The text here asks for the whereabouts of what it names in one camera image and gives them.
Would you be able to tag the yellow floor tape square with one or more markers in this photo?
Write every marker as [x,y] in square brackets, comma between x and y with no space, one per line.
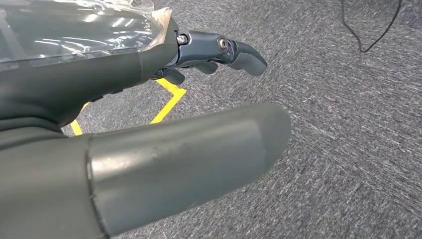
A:
[171,102]

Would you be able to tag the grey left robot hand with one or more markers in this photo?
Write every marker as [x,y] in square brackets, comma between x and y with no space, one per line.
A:
[165,165]

